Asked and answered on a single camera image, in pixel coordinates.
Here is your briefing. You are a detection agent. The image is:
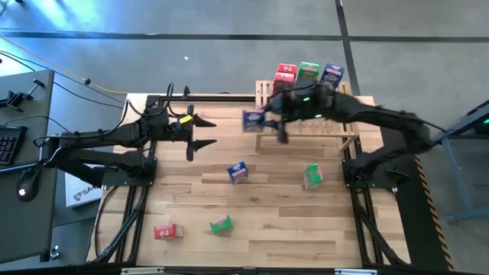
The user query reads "dark side desk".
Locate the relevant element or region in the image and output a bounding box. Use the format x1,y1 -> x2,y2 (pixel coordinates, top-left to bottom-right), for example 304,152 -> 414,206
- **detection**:
0,70 -> 55,264

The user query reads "green Apple Jacks cereal box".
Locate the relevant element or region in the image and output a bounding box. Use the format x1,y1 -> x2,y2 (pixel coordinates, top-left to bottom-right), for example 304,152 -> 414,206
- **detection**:
296,61 -> 321,82
302,163 -> 325,191
209,215 -> 234,235

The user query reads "blue-grey metal table frame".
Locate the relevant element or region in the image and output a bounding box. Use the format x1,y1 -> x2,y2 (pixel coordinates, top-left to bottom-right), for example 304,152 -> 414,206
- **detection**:
433,98 -> 489,225

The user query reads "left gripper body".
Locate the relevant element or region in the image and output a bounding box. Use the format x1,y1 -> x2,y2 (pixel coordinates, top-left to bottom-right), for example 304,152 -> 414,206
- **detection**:
170,114 -> 189,148

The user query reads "silver aluminium extrusion piece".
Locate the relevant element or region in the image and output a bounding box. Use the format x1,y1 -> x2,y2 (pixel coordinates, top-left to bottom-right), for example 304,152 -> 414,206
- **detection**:
121,267 -> 165,275
334,268 -> 378,275

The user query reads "black computer mouse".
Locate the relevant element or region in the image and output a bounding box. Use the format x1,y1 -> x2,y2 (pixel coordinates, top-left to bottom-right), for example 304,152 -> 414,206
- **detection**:
15,164 -> 41,202

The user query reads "black keyboard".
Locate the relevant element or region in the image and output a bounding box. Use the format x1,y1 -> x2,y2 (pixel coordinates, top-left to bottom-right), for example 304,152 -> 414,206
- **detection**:
0,125 -> 28,167

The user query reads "black metal rig frame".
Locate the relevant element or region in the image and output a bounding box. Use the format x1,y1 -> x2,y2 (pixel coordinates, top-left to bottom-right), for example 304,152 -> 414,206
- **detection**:
86,92 -> 412,275

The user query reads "white printed box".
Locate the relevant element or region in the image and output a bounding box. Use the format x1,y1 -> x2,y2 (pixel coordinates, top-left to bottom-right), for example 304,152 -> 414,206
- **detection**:
63,167 -> 108,209

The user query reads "yellow floor cable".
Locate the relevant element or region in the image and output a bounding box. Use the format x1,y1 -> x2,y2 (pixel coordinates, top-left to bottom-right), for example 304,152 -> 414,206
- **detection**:
0,35 -> 128,95

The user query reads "black floor cable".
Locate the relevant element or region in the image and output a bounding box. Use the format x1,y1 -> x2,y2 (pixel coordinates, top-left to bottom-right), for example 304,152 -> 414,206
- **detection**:
0,49 -> 129,112

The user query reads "blue Frosted Flakes cereal box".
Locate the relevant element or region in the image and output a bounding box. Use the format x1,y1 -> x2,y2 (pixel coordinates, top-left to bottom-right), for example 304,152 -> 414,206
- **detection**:
226,160 -> 250,186
241,109 -> 266,134
319,63 -> 345,91

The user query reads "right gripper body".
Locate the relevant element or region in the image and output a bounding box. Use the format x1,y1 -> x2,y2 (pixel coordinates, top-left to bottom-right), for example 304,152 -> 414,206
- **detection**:
269,86 -> 332,123

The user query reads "black desk clamp mount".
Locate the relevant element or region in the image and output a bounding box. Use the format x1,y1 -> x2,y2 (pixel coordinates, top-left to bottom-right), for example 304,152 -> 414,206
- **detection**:
0,79 -> 46,112

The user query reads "black mat with hazard stripe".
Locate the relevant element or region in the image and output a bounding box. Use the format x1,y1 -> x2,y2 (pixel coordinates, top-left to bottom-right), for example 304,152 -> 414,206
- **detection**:
376,110 -> 455,272

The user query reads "wooden slatted shelf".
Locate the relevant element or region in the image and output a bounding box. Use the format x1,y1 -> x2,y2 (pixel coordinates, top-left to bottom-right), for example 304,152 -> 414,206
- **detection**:
254,79 -> 361,154

